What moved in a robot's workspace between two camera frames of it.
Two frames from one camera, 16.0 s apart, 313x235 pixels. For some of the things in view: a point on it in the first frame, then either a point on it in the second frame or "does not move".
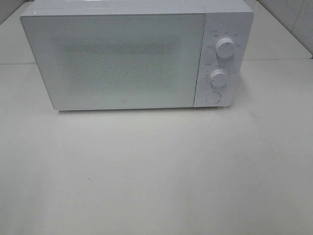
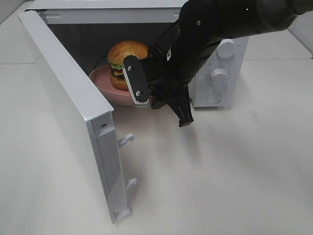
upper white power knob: (225, 47) does not move
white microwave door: (119, 60) -> (88, 118)
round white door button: (213, 97) does not move
